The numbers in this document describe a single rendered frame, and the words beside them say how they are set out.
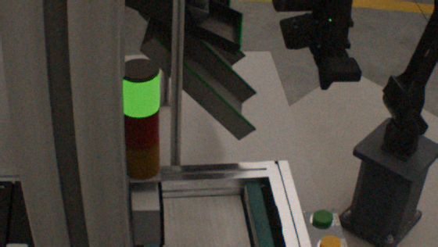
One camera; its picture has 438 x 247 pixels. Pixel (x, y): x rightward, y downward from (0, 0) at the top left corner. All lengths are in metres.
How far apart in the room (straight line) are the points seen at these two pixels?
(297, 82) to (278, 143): 1.81
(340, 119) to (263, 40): 2.04
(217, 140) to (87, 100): 1.49
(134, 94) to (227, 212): 0.58
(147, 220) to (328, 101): 0.97
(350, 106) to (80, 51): 1.67
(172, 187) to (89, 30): 1.25
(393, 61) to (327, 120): 2.06
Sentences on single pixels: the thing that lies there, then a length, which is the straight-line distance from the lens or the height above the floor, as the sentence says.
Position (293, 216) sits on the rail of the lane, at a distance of 1.34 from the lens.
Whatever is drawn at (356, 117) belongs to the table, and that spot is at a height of 0.86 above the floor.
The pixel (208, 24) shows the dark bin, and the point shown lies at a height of 1.22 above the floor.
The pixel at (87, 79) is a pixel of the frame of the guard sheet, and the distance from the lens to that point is 0.17.
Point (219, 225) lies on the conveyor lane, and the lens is 1.37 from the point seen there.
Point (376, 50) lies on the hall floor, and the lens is 3.85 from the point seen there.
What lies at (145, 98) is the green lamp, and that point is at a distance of 0.87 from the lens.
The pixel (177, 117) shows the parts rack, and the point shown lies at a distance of 1.39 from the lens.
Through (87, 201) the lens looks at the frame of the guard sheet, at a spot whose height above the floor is 1.75.
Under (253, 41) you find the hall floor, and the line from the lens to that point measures 3.75.
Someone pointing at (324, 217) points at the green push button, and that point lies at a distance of 1.33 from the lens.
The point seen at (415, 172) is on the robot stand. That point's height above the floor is 1.06.
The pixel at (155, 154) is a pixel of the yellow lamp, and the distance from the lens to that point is 0.93.
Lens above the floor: 1.88
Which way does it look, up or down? 37 degrees down
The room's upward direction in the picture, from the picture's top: 3 degrees clockwise
